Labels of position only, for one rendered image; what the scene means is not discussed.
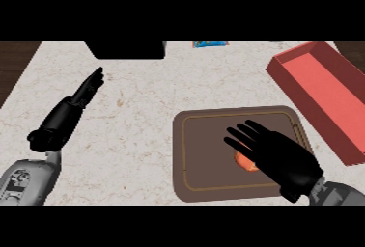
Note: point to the blue and orange packet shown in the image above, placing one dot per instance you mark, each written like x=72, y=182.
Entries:
x=210, y=44

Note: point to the orange squash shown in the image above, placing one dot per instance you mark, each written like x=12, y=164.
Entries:
x=244, y=163

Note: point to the black appliance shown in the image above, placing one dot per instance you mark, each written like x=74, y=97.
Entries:
x=129, y=49

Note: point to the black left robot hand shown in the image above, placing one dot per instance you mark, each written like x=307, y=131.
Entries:
x=59, y=122

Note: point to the red cardboard box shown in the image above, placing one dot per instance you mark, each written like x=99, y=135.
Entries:
x=322, y=96

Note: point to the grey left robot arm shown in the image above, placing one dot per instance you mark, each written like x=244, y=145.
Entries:
x=30, y=183

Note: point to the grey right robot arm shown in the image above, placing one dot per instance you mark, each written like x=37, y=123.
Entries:
x=337, y=194

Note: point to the brown tray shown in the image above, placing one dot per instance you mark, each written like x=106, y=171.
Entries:
x=242, y=154

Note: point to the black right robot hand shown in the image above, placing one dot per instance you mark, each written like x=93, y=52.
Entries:
x=279, y=154

